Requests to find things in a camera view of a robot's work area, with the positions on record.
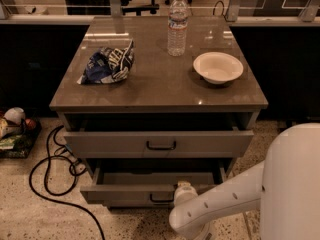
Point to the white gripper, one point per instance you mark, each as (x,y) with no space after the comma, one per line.
(184,191)

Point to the grey drawer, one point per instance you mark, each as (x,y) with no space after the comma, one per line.
(119,183)
(156,135)

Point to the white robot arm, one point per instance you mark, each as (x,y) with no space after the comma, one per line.
(285,187)

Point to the grey top drawer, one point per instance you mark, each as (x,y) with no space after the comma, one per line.
(156,135)

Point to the grey drawer cabinet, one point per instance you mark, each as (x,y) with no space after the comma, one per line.
(158,82)

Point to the white bowl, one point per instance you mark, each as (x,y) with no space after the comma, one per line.
(217,67)

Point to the blue crumpled chip bag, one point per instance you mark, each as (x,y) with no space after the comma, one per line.
(108,65)

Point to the pile of toy items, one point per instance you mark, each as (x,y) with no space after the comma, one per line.
(18,133)

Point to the clear plastic water bottle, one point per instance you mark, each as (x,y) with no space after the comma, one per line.
(177,27)

